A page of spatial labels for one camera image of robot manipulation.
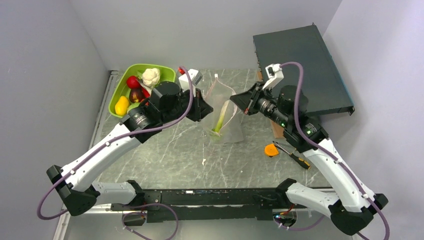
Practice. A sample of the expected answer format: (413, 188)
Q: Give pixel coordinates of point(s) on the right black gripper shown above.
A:
(247, 101)

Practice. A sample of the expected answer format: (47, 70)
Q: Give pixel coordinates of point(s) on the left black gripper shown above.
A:
(201, 108)

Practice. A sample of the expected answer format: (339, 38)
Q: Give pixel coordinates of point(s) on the green celery stalk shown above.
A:
(221, 118)

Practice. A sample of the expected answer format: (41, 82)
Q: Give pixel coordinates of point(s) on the clear zip top bag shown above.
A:
(231, 131)

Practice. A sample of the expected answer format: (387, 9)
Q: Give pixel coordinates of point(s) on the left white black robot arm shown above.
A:
(76, 182)

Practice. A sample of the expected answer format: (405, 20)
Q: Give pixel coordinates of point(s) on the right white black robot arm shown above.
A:
(352, 206)

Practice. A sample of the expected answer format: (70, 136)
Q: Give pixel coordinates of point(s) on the wooden board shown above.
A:
(277, 130)

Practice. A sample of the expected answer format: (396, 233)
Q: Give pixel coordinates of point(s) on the green plastic basket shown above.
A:
(121, 89)

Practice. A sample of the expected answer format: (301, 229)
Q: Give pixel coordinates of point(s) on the orange tape measure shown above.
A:
(271, 150)

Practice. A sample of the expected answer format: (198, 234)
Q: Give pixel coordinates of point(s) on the red chili pepper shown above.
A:
(145, 92)

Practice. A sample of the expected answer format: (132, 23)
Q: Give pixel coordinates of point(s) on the white cauliflower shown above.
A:
(150, 77)

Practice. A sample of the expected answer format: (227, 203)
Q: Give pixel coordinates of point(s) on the green cabbage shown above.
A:
(132, 106)

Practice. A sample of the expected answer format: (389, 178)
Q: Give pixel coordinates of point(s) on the dark purple onion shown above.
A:
(136, 95)

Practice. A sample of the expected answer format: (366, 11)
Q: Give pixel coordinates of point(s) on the red tomato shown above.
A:
(133, 82)

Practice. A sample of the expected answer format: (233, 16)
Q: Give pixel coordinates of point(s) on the dark green metal case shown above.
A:
(322, 83)

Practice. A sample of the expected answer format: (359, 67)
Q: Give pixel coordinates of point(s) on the yellow bell pepper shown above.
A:
(122, 106)

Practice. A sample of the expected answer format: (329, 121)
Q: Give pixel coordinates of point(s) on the yellow black screwdriver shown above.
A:
(304, 164)

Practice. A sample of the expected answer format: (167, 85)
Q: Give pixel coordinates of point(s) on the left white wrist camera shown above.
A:
(189, 78)

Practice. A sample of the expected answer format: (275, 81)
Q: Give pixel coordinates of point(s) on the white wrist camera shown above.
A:
(275, 75)
(189, 78)

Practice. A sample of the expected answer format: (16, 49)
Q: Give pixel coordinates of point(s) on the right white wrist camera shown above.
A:
(275, 75)

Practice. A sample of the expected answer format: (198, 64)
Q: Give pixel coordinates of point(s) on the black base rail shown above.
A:
(162, 205)

